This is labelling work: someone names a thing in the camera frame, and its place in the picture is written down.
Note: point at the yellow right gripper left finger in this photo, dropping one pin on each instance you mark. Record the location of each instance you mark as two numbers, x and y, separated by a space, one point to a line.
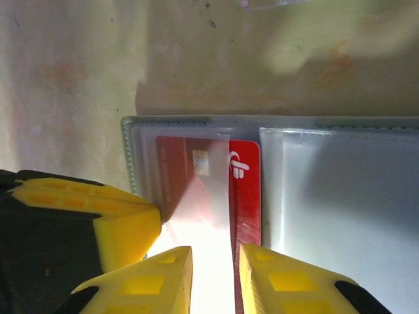
147 288

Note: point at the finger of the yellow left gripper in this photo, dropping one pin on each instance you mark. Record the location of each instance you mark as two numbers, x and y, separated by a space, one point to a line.
82 189
127 235

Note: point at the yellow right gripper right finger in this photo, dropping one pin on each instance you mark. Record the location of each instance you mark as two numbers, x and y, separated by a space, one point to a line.
291 284

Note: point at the red credit card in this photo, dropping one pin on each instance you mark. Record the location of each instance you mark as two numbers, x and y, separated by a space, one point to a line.
245 202

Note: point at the grey-green card holder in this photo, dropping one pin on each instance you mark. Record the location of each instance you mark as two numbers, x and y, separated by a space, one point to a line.
343 196

